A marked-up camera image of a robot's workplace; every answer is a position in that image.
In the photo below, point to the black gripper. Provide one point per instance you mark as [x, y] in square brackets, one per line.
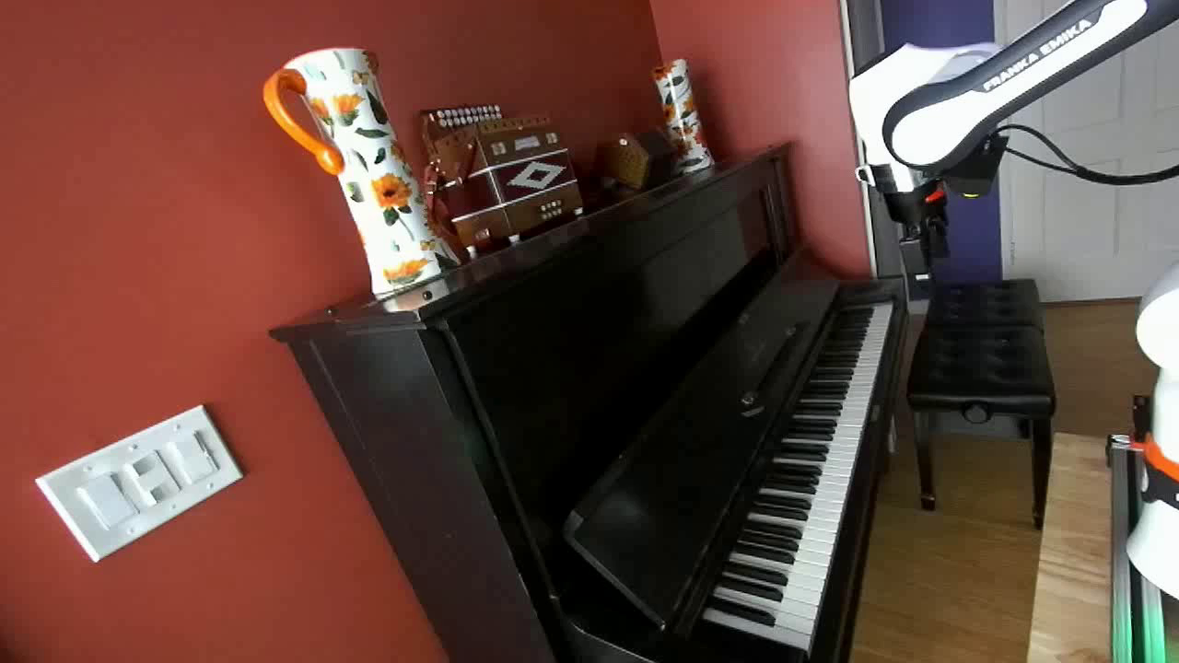
[924, 217]

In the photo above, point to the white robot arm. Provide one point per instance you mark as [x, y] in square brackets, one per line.
[930, 118]

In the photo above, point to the black tufted piano bench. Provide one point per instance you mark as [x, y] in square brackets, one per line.
[983, 353]

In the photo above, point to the black upright piano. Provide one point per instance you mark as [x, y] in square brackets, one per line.
[648, 436]

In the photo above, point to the small floral ceramic vase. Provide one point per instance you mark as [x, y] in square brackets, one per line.
[681, 115]

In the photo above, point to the brown wooden metronome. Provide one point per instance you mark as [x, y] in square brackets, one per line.
[625, 162]

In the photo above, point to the brown patterned wooden box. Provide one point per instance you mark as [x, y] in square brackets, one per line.
[495, 177]

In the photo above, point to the floral ceramic pitcher orange handle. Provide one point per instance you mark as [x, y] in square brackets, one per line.
[332, 107]

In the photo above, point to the white wall switch plate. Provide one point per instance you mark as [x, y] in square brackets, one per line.
[131, 488]

